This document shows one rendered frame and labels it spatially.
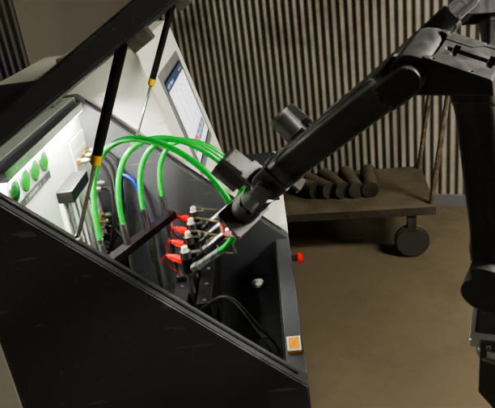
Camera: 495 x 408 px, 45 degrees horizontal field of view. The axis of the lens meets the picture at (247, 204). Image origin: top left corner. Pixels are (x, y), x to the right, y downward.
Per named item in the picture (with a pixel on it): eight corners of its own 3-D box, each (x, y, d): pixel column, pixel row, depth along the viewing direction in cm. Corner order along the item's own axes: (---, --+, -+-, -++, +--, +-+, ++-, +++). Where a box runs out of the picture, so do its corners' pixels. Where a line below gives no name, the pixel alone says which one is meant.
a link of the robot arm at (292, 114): (346, 120, 127) (343, 126, 136) (308, 82, 128) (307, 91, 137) (306, 159, 128) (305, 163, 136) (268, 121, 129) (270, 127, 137)
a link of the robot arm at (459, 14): (486, 1, 125) (471, 19, 136) (467, -20, 125) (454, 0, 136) (333, 138, 127) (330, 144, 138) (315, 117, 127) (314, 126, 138)
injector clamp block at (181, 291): (220, 351, 151) (211, 301, 145) (181, 355, 152) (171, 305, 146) (225, 282, 183) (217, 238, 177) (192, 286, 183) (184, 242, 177)
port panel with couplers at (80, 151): (107, 247, 165) (81, 141, 153) (95, 248, 165) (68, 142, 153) (116, 227, 177) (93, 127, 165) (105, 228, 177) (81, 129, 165)
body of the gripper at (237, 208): (213, 218, 120) (226, 202, 114) (244, 189, 126) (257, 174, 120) (236, 240, 120) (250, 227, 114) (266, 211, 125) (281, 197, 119)
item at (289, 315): (313, 432, 128) (306, 373, 122) (293, 434, 128) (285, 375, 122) (294, 282, 185) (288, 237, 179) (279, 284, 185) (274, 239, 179)
